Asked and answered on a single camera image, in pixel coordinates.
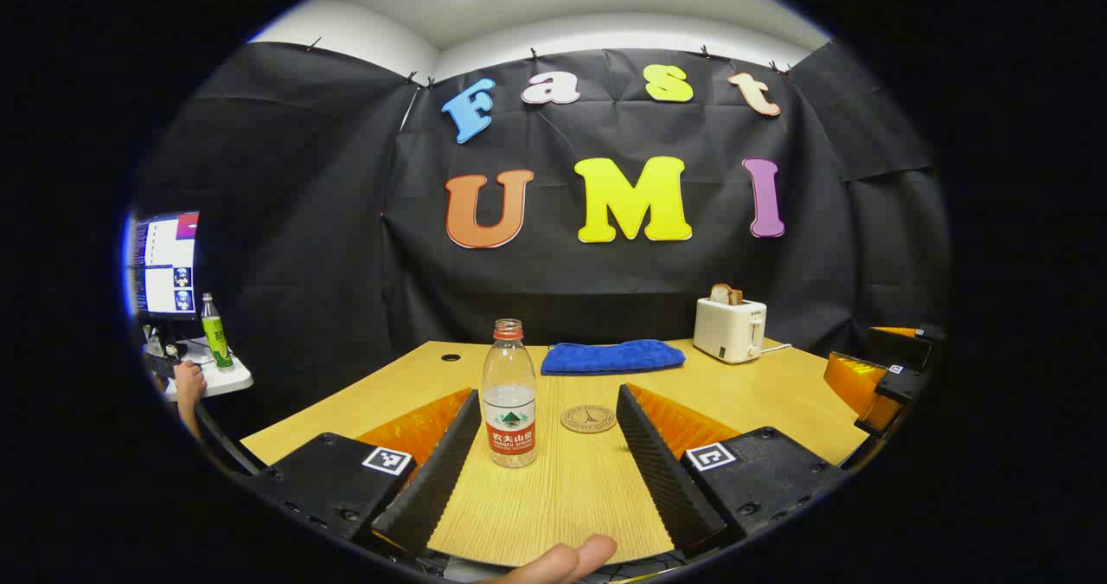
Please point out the toasted bread slice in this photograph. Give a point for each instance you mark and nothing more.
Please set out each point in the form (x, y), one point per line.
(725, 294)

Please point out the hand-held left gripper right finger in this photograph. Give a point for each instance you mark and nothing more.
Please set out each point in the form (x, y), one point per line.
(657, 471)

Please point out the computer monitor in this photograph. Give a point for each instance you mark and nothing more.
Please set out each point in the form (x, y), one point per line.
(164, 264)

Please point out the white toaster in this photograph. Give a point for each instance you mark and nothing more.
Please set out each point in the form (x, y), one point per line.
(726, 329)

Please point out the round cork coaster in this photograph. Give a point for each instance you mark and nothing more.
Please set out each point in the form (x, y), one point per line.
(588, 420)

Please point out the black backdrop cloth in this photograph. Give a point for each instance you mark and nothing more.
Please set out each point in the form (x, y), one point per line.
(346, 247)

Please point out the white side table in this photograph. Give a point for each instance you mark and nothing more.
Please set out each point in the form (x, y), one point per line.
(229, 381)

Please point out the clear plastic water bottle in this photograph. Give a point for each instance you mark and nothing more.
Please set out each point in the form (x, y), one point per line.
(508, 385)

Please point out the blue folded towel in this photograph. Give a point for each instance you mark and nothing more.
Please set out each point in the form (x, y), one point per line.
(610, 357)

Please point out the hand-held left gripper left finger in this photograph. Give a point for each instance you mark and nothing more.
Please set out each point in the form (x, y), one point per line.
(441, 471)

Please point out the green drink bottle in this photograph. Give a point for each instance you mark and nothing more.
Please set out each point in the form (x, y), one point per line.
(216, 337)

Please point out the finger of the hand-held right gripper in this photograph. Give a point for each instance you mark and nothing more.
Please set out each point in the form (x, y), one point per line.
(899, 346)
(852, 381)

